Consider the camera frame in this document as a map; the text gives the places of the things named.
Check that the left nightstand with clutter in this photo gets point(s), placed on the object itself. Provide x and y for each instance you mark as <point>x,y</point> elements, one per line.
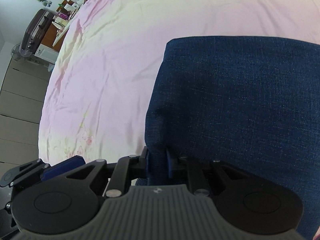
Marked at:
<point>60,24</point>

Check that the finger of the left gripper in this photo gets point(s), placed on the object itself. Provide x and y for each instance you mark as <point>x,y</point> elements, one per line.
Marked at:
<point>62,167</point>

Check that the beige wardrobe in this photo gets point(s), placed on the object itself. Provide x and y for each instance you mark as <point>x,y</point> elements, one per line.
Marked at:
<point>22,96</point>

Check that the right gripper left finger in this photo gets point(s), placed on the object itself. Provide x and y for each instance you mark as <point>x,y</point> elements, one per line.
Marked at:
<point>70,200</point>

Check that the blue denim jeans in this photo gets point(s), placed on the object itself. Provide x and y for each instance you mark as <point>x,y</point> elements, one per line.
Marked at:
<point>250,101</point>

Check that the pink and cream duvet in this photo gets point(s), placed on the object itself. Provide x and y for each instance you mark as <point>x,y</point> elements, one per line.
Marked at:
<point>100,87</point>

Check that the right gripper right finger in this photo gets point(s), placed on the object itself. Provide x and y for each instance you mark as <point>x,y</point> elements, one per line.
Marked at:
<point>245,200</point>

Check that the dark brown suitcase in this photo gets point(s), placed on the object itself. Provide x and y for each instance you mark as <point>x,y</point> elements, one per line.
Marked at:
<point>35,32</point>

